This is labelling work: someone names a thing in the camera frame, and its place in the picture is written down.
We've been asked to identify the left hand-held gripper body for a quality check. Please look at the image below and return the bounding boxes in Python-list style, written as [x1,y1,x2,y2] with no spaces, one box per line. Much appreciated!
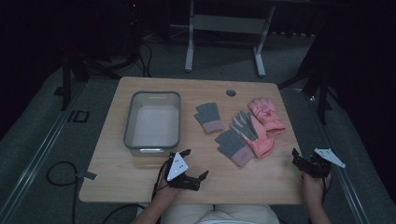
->
[166,150,202,192]

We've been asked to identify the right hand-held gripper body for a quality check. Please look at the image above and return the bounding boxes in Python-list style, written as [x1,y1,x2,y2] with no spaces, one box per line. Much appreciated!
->
[299,147,347,179]

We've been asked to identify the pink padded glove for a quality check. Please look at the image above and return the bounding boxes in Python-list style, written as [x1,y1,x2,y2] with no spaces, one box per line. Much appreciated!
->
[247,97,287,136]
[231,110,276,160]

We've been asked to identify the gray knit glove pink cuff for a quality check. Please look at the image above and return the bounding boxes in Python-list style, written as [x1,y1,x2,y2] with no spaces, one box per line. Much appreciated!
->
[214,129,256,168]
[193,102,225,134]

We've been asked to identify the translucent plastic bin gray rim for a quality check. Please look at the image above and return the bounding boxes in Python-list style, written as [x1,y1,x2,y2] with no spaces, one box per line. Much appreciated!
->
[123,91,182,158]

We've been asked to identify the person's right hand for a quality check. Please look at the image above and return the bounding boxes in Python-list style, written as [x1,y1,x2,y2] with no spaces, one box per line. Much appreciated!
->
[301,173,332,205]

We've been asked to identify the person's left hand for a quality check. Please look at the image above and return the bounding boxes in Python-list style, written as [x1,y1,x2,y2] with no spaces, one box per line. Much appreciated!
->
[155,169,181,200]

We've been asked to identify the person's beige pants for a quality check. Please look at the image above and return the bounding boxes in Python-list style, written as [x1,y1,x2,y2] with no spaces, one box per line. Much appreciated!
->
[160,203,281,224]

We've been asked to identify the black tripod stand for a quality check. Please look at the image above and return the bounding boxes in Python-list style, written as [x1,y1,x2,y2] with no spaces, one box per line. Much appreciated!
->
[277,36,334,125]
[53,40,141,111]

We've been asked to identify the gray plug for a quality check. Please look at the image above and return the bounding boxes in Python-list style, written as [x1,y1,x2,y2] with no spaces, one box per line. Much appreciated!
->
[76,171,98,182]

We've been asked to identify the white metal stand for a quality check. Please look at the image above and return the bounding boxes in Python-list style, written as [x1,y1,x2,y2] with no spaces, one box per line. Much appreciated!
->
[184,0,276,78]

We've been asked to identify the right hand-held gripper cable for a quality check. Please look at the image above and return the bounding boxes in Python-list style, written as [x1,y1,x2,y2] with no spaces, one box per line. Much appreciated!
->
[320,175,333,204]

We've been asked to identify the hand-held gripper cable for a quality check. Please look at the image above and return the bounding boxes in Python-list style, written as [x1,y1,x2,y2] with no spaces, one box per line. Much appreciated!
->
[151,161,172,201]
[320,175,333,204]

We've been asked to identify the left hand-held gripper cable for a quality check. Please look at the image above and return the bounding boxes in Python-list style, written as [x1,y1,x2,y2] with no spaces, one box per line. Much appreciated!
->
[151,161,172,201]

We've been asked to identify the thin black cables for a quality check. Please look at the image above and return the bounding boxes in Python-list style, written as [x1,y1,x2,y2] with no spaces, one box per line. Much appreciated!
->
[136,39,154,78]

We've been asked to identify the black looped floor cable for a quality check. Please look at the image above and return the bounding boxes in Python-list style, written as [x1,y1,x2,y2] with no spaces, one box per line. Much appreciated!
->
[46,161,79,224]

